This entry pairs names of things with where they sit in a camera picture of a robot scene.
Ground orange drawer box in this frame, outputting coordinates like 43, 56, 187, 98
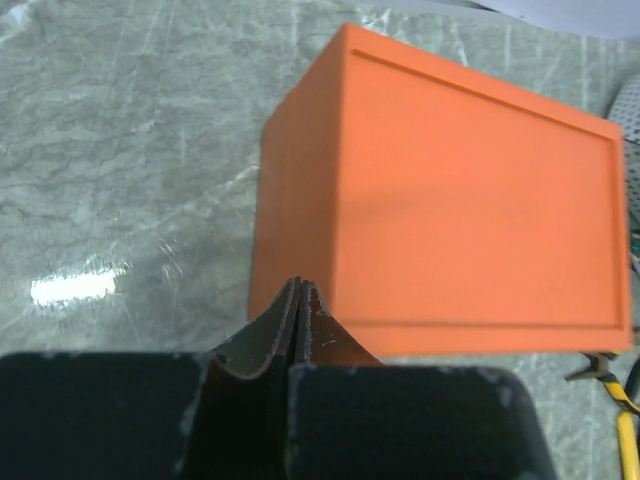
249, 24, 633, 356

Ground white plastic basket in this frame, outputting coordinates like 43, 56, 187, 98
607, 74, 640, 222

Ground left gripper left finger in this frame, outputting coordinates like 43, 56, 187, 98
1, 279, 301, 479

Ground yellow needle-nose pliers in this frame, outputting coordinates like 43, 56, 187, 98
565, 352, 639, 479

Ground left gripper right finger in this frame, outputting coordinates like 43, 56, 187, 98
287, 281, 556, 479

